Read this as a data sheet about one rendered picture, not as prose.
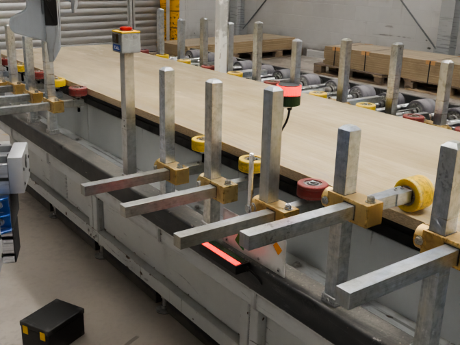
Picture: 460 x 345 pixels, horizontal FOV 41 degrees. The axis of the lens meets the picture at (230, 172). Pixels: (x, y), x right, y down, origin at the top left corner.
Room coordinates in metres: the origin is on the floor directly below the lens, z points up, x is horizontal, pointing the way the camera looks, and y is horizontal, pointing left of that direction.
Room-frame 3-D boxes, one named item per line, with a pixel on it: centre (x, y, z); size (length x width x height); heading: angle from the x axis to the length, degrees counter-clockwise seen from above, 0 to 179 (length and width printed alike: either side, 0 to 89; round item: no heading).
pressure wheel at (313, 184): (1.49, -0.21, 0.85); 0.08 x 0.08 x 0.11
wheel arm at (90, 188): (1.77, 0.24, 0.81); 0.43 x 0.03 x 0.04; 127
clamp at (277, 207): (1.44, -0.12, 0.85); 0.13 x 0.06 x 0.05; 37
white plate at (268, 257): (1.47, -0.06, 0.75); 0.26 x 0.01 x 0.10; 37
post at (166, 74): (1.86, 0.20, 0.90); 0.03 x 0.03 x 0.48; 37
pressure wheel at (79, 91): (2.69, 0.68, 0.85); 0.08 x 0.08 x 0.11
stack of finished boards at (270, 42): (10.19, 0.06, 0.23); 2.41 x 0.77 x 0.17; 134
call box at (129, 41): (2.07, 0.35, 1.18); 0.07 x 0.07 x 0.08; 37
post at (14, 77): (3.06, 1.09, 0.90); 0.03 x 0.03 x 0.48; 37
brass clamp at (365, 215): (1.24, -0.26, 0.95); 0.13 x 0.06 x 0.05; 37
